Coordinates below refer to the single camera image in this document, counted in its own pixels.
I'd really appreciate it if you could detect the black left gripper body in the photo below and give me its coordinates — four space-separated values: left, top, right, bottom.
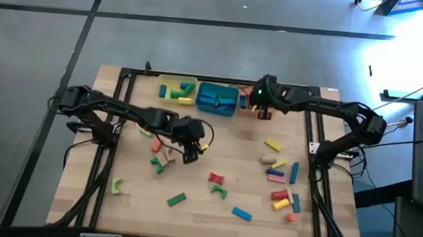
173 115 207 152

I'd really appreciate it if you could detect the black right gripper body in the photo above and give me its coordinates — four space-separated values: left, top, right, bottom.
250 72 284 109

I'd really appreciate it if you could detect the natural wooden arch block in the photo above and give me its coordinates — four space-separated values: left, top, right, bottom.
163 147 177 163

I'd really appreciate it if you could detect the red wooden arch block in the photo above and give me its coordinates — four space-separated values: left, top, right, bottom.
207 171 226 186

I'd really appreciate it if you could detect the yellow rectangular wooden block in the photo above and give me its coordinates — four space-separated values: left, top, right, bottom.
262 138 284 153

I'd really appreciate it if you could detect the red rectangular wooden block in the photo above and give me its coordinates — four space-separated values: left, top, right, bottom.
151 137 164 154

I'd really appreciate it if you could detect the green wooden arch block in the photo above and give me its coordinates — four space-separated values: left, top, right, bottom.
210 184 229 201
149 156 167 175

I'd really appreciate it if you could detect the green rectangular wooden block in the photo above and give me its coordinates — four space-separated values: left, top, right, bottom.
166 191 189 209

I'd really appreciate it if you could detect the natural wooden cylinder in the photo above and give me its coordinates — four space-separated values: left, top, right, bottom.
259 154 278 166

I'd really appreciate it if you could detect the light green arch block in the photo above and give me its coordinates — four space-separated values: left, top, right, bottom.
110 177 125 195

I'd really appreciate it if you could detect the translucent orange plastic bin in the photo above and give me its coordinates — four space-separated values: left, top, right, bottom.
236 83 281 121

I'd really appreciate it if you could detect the natural wooden square block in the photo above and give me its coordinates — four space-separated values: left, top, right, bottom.
154 151 171 168

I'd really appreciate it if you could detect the teal plastic bin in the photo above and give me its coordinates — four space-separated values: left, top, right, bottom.
195 81 241 119

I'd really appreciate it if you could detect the translucent yellow plastic bin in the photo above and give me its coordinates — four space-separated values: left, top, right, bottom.
155 73 200 107

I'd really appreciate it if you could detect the pink rectangular wooden block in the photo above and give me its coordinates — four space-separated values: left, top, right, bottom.
266 173 288 185

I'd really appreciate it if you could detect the red wooden cylinder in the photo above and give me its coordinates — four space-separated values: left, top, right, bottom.
270 189 290 202

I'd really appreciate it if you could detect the thin natural wooden block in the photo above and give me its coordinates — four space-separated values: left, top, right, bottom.
286 186 297 205

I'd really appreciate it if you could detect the yellow wooden cylinder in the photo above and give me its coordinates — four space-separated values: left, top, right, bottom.
271 197 291 213

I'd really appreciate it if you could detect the teal rectangular wooden block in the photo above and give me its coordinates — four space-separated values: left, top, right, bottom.
290 193 303 214

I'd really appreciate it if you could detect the black floor stand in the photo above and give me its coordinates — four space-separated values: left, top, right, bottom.
380 67 423 117

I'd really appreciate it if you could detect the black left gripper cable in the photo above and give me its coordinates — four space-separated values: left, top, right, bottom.
195 118 216 152

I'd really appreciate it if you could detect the black cable bundle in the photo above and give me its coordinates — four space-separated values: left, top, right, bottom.
305 140 388 208

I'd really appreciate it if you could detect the cream cable with black clip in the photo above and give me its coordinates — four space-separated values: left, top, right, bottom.
353 0 388 14

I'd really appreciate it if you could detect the yellow cable with black plug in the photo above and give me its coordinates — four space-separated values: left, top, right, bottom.
388 115 413 131

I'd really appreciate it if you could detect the long black floor cable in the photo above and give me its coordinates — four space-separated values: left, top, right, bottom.
360 132 423 152

